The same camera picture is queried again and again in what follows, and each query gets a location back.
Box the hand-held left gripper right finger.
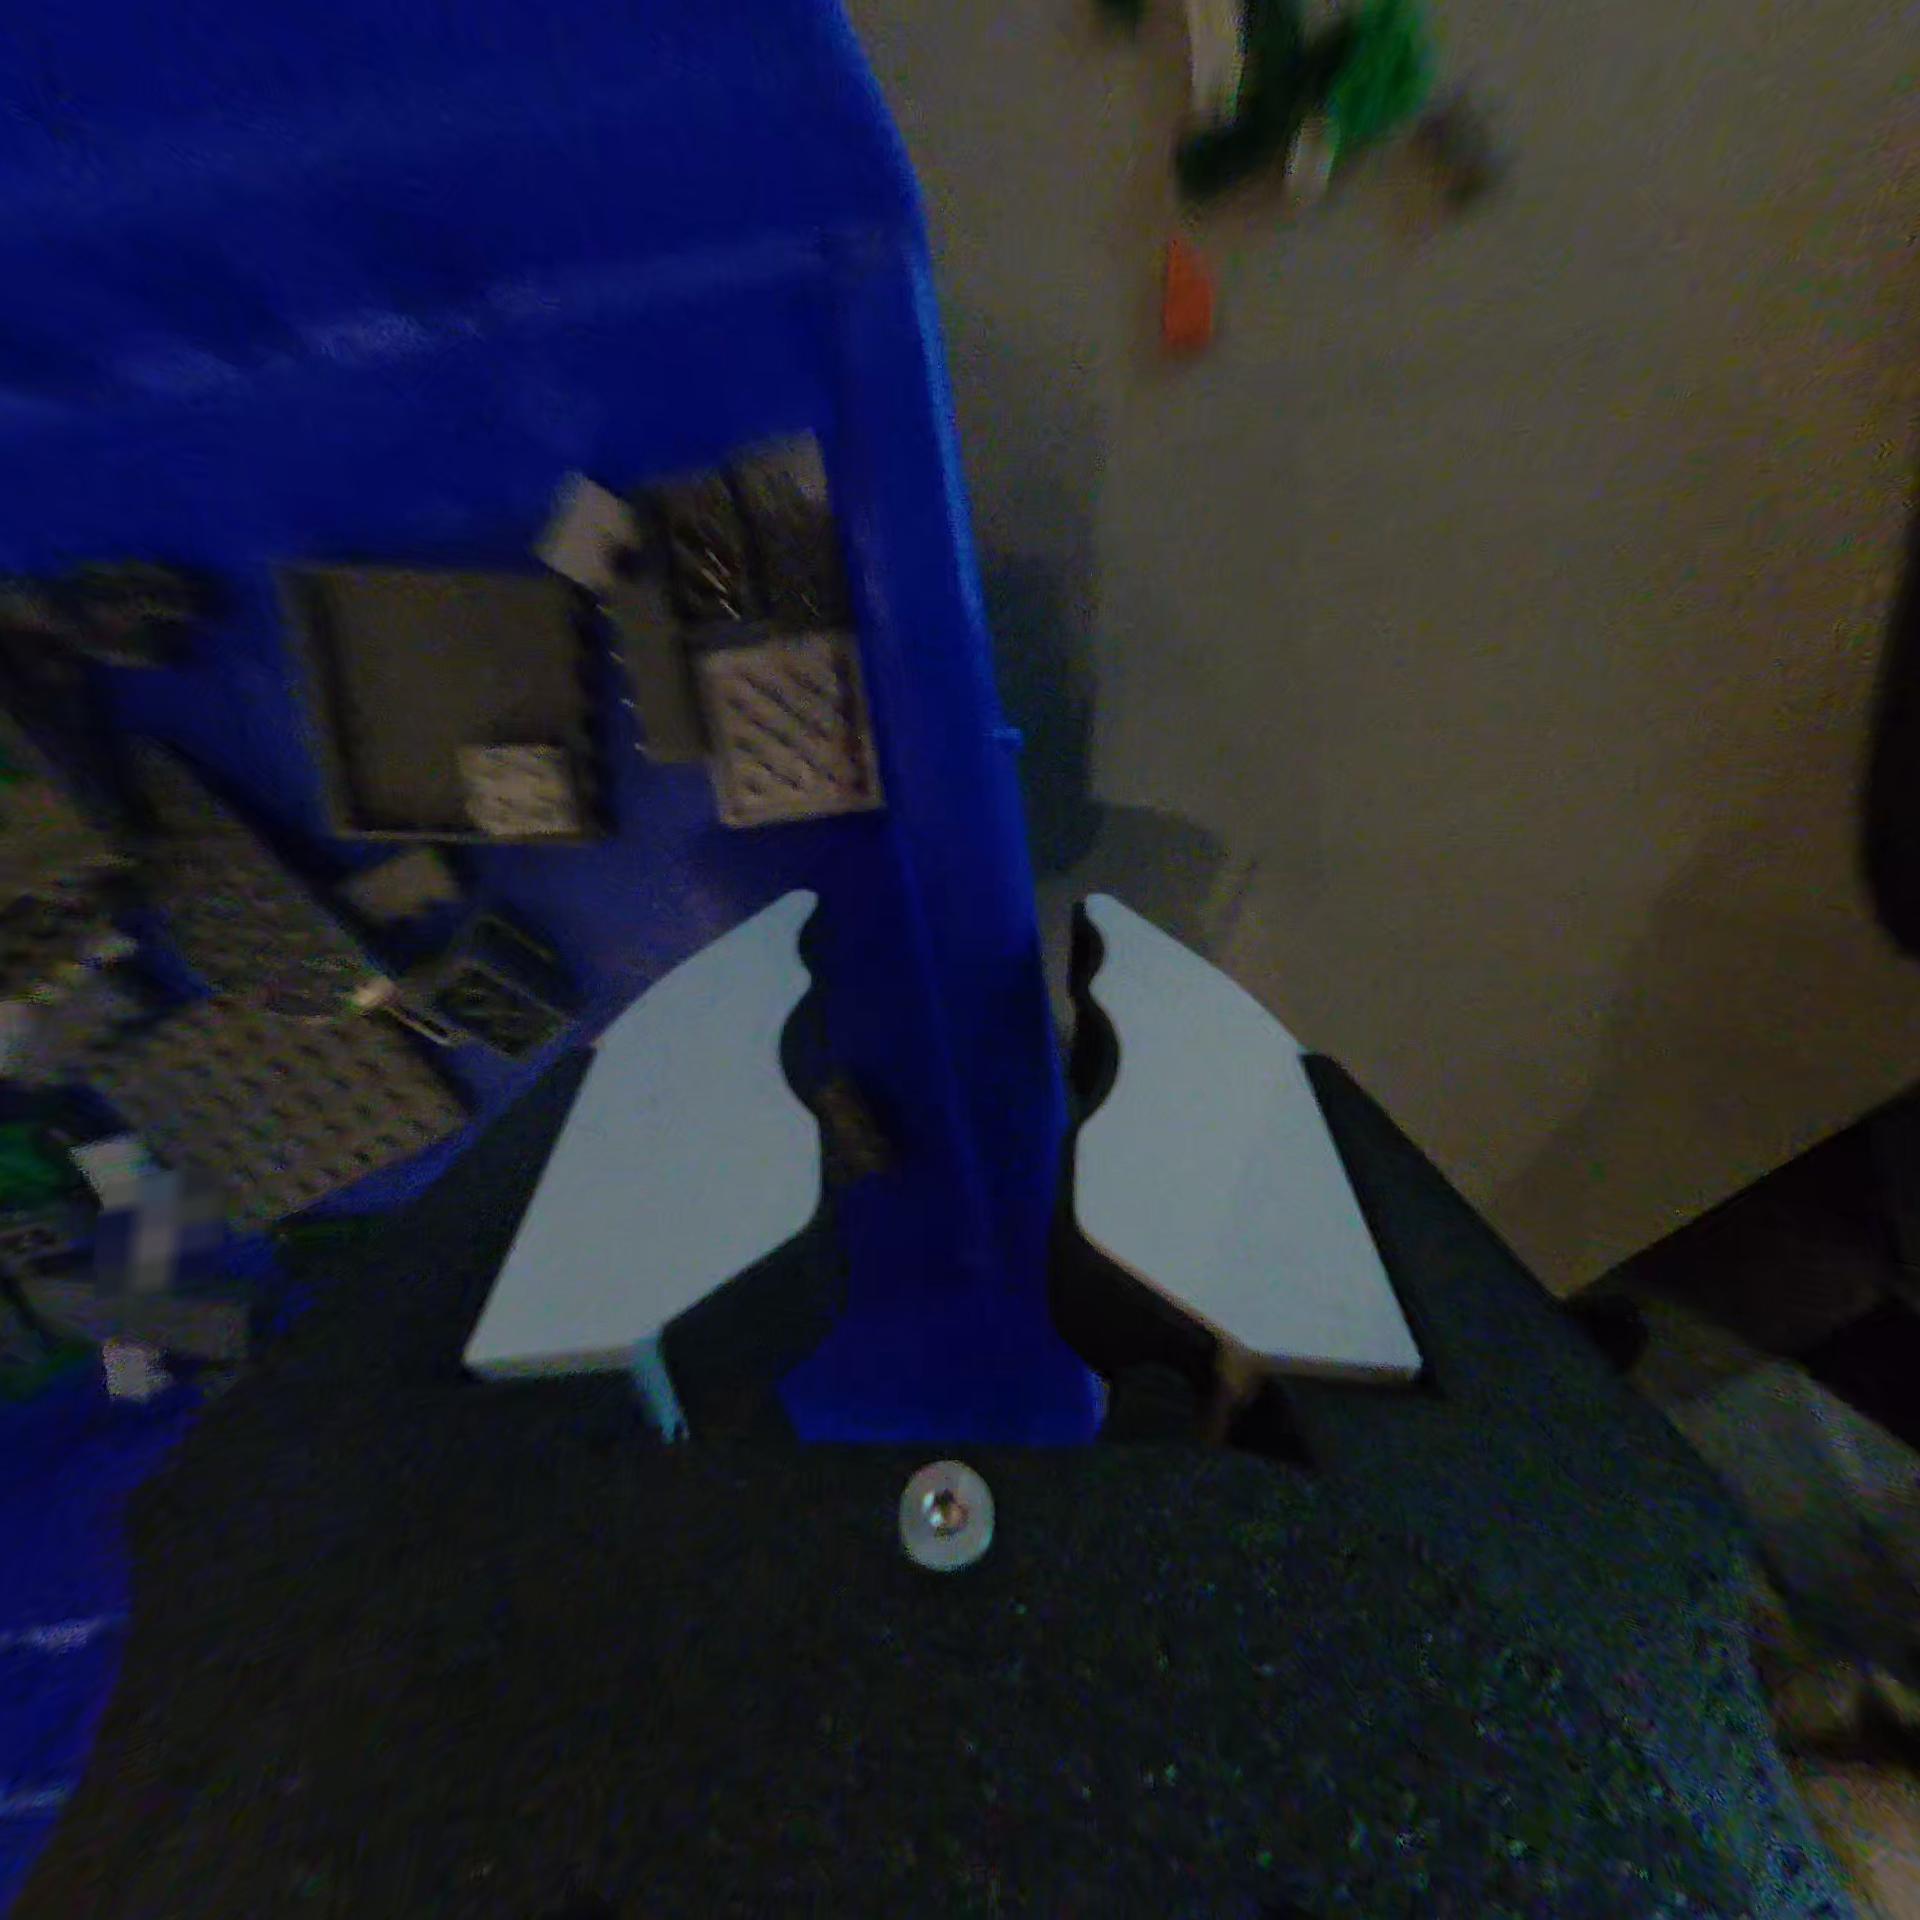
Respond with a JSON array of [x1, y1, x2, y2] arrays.
[[1048, 891, 1427, 1420]]

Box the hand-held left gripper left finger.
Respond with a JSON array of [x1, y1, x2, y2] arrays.
[[461, 889, 827, 1443]]

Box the blue plastic bin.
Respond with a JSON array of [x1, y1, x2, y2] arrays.
[[0, 0, 1112, 1864]]

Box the green black brick cluster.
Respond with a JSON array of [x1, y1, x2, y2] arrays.
[[1094, 0, 1508, 213]]

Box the grey desk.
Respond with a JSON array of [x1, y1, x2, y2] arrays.
[[838, 0, 1920, 1307]]

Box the small dark grey brick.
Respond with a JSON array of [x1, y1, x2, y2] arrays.
[[816, 1072, 894, 1187]]

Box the dark grey short brick plate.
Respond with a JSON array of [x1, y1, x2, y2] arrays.
[[403, 914, 578, 1059]]

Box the dark grey rectangular brick plate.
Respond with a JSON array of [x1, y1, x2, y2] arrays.
[[76, 991, 472, 1226]]

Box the light grey square brick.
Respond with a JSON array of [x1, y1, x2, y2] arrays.
[[458, 744, 587, 835]]

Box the dark grey wedge brick plate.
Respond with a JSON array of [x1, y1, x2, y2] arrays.
[[118, 736, 378, 1023]]

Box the dark grey square panel brick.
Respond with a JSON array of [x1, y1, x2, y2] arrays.
[[276, 563, 618, 845]]

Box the dark grey small brick plate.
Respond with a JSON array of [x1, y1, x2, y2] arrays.
[[638, 471, 751, 634], [735, 435, 842, 625]]

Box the dark box brick green print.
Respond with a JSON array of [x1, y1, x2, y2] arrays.
[[0, 563, 226, 707]]

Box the small orange red brick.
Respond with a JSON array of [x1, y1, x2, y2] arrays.
[[1159, 239, 1226, 360]]

